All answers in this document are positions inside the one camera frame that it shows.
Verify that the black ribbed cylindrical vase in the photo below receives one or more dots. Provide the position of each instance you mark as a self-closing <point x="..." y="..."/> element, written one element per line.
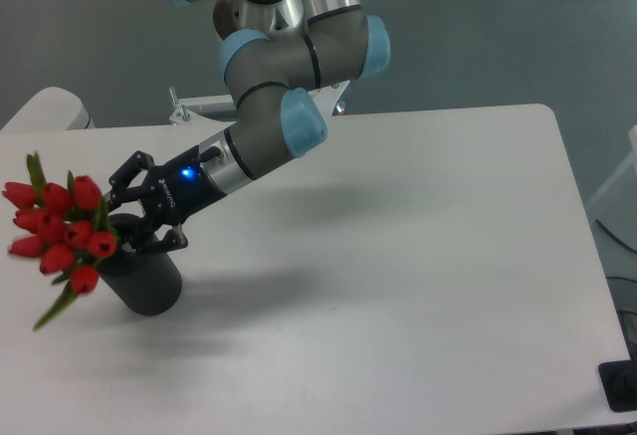
<point x="149" y="284"/>

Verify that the white side furniture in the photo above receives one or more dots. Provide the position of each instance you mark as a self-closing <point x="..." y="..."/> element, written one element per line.
<point x="619" y="187"/>

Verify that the red tulip bouquet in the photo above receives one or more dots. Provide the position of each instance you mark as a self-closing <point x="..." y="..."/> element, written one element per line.
<point x="68" y="231"/>

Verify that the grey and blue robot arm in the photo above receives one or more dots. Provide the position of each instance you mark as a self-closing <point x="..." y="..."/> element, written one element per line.
<point x="274" y="55"/>

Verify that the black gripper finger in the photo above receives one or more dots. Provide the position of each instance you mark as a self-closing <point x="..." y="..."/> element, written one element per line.
<point x="137" y="237"/>
<point x="121" y="190"/>

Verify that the black device at table edge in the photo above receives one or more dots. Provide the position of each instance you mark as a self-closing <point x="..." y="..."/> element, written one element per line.
<point x="619" y="384"/>

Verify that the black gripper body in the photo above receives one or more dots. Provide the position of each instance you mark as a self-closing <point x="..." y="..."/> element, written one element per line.
<point x="174" y="191"/>

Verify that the white rounded chair back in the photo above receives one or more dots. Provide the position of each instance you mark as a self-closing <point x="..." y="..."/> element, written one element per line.
<point x="51" y="109"/>

